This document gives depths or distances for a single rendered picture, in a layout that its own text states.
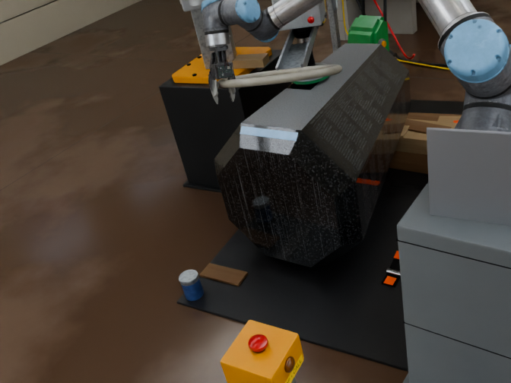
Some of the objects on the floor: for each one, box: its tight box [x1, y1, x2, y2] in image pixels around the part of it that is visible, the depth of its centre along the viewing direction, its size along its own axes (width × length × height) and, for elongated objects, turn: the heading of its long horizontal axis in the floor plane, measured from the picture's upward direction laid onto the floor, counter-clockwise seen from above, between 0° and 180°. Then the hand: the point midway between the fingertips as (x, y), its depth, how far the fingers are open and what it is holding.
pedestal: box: [159, 49, 292, 193], centre depth 370 cm, size 66×66×74 cm
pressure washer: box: [348, 0, 389, 52], centre depth 432 cm, size 35×35×87 cm
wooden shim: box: [199, 263, 248, 286], centre depth 295 cm, size 25×10×2 cm, turn 77°
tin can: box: [179, 270, 204, 301], centre depth 284 cm, size 10×10×13 cm
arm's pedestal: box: [396, 182, 511, 383], centre depth 193 cm, size 50×50×85 cm
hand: (224, 99), depth 215 cm, fingers closed on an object, 5 cm apart
